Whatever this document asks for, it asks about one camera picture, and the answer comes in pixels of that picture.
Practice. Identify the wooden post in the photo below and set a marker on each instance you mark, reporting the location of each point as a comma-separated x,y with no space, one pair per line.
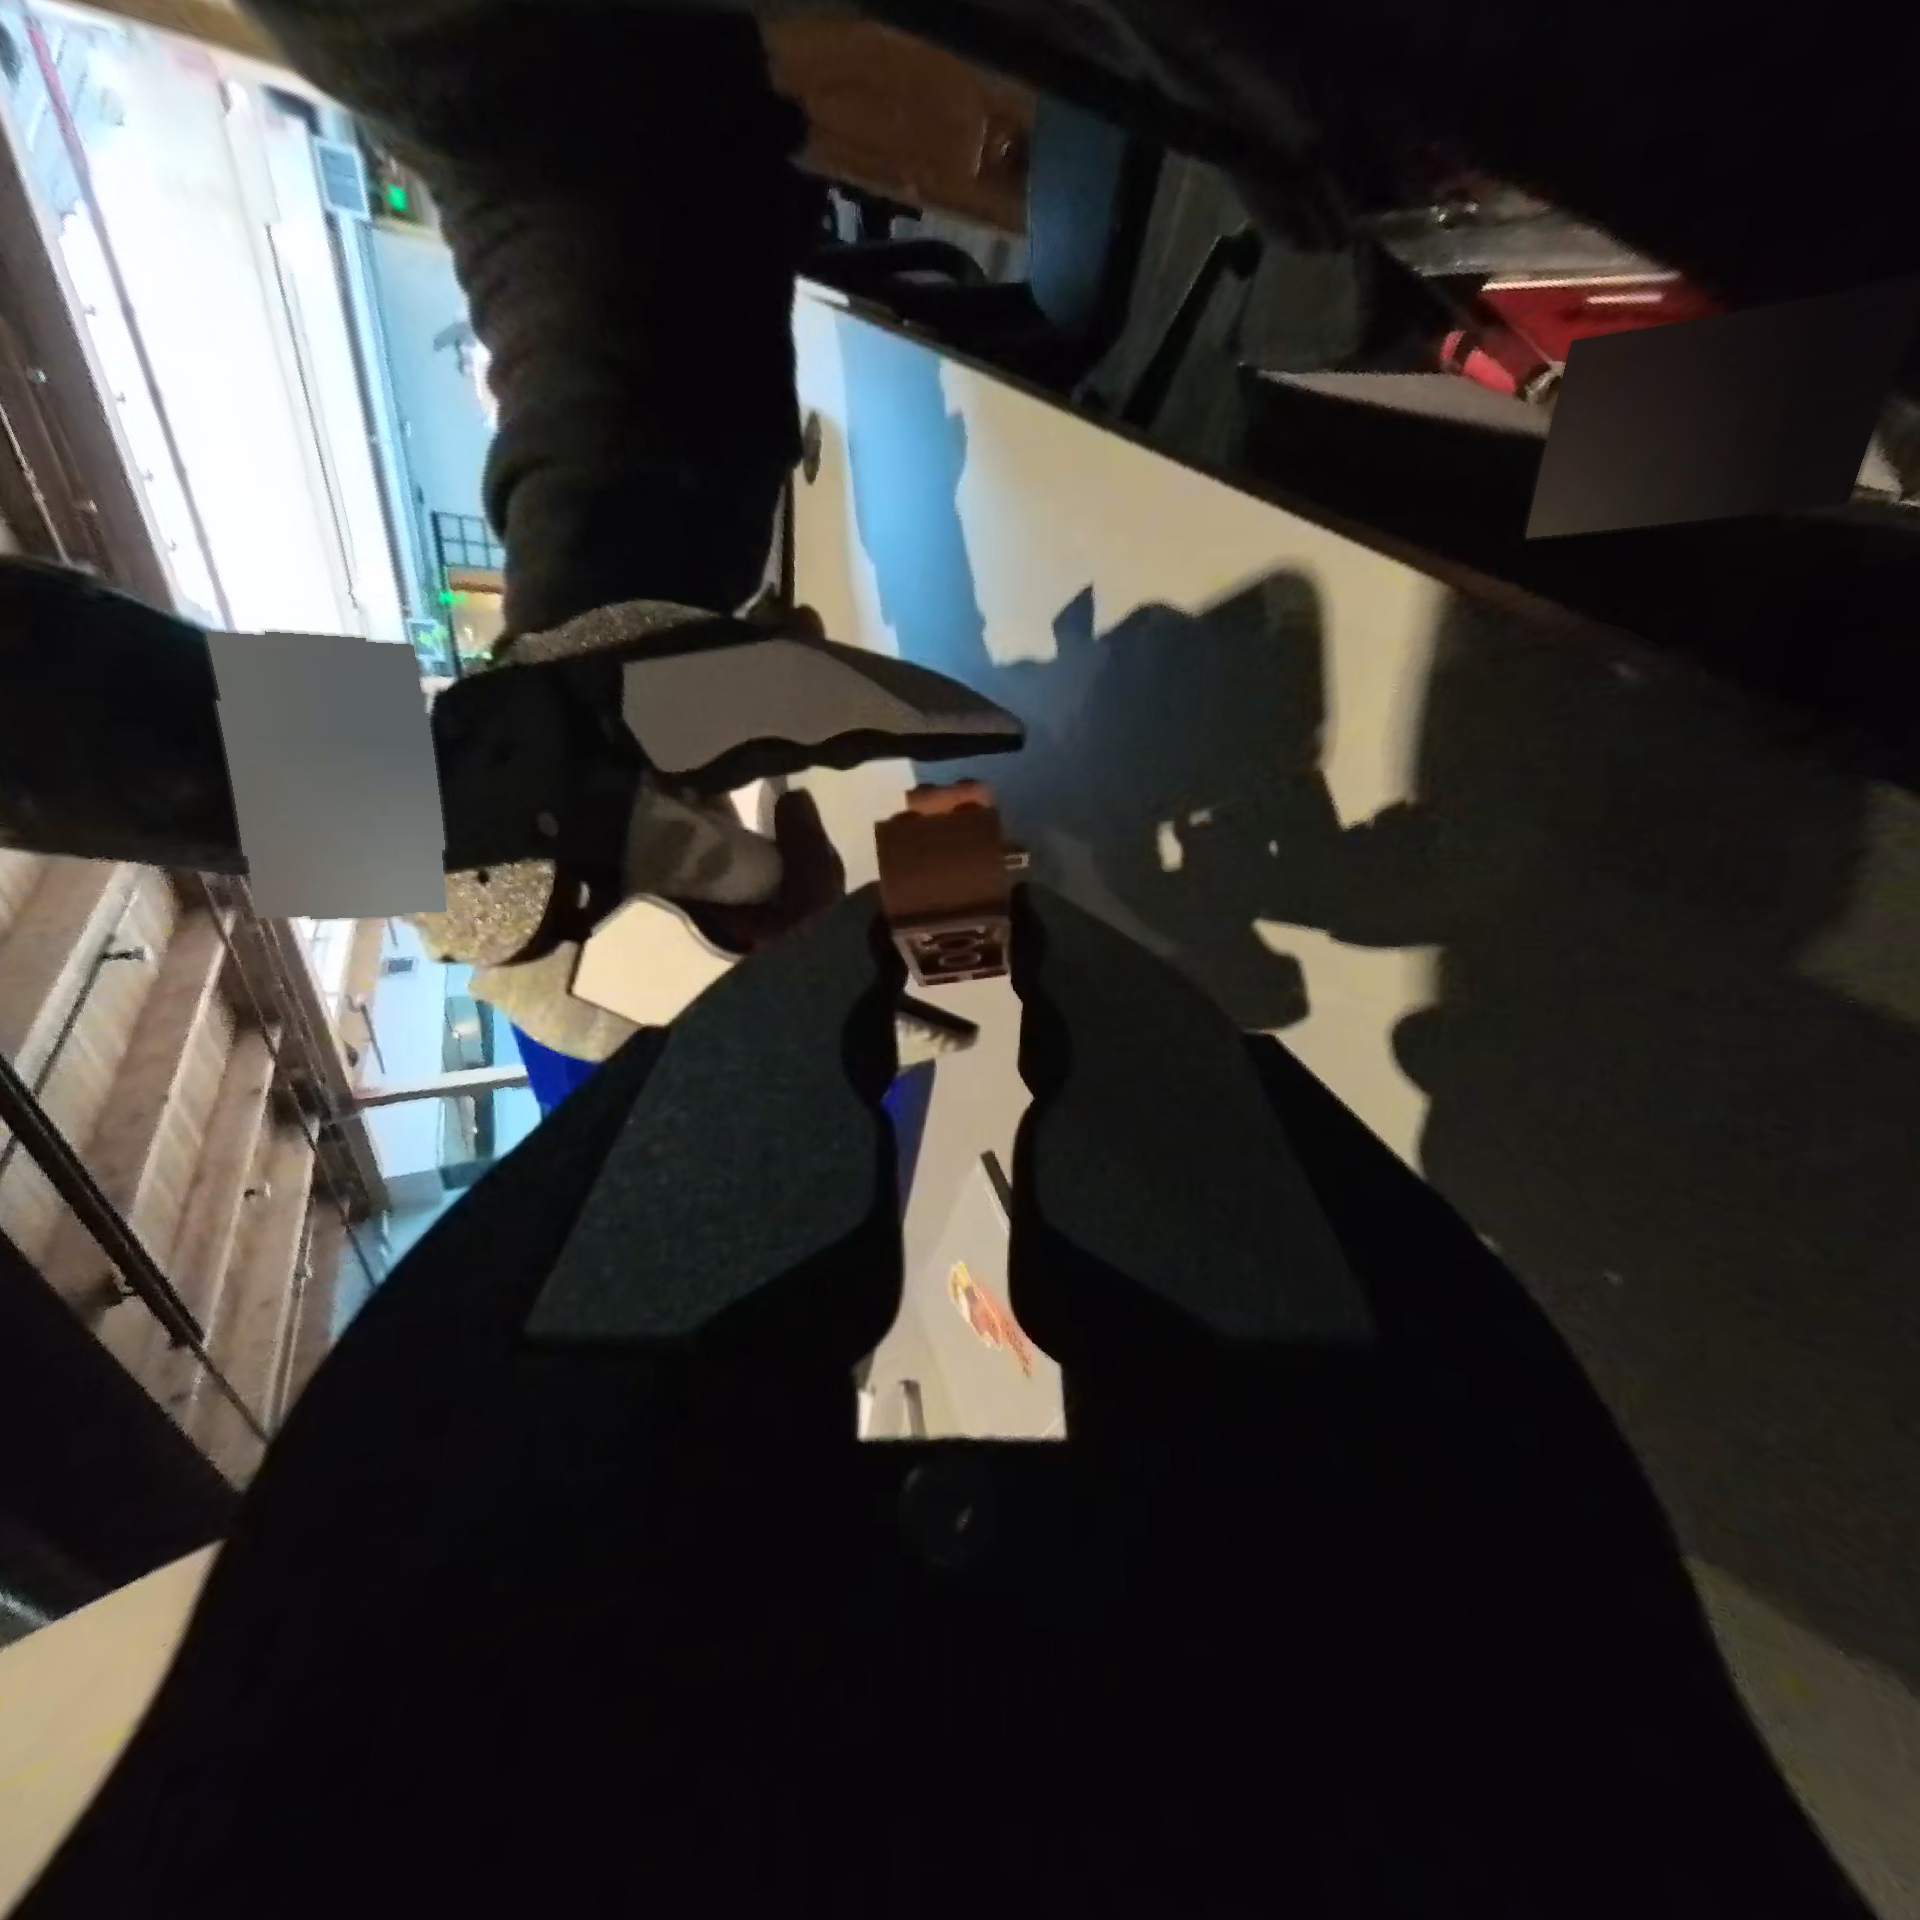
902,106

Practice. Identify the grey desk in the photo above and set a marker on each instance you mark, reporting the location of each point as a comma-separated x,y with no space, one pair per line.
1201,509

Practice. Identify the person's right forearm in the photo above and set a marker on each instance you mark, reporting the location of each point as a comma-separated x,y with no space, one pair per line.
629,374

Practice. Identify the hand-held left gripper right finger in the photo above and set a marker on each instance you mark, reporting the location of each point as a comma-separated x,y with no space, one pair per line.
1184,1170

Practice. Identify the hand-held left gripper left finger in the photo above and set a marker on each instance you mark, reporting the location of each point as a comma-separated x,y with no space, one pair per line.
720,1155

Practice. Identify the grey instruction booklet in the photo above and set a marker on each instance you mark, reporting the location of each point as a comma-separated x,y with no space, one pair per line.
961,1305

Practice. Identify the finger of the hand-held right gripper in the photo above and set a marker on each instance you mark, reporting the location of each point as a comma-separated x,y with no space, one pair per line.
781,697
645,960

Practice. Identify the tan and brown brick figure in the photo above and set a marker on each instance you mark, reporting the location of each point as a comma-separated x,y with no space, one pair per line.
938,869

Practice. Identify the red plastic case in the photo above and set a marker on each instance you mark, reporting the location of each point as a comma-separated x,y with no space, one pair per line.
1576,322

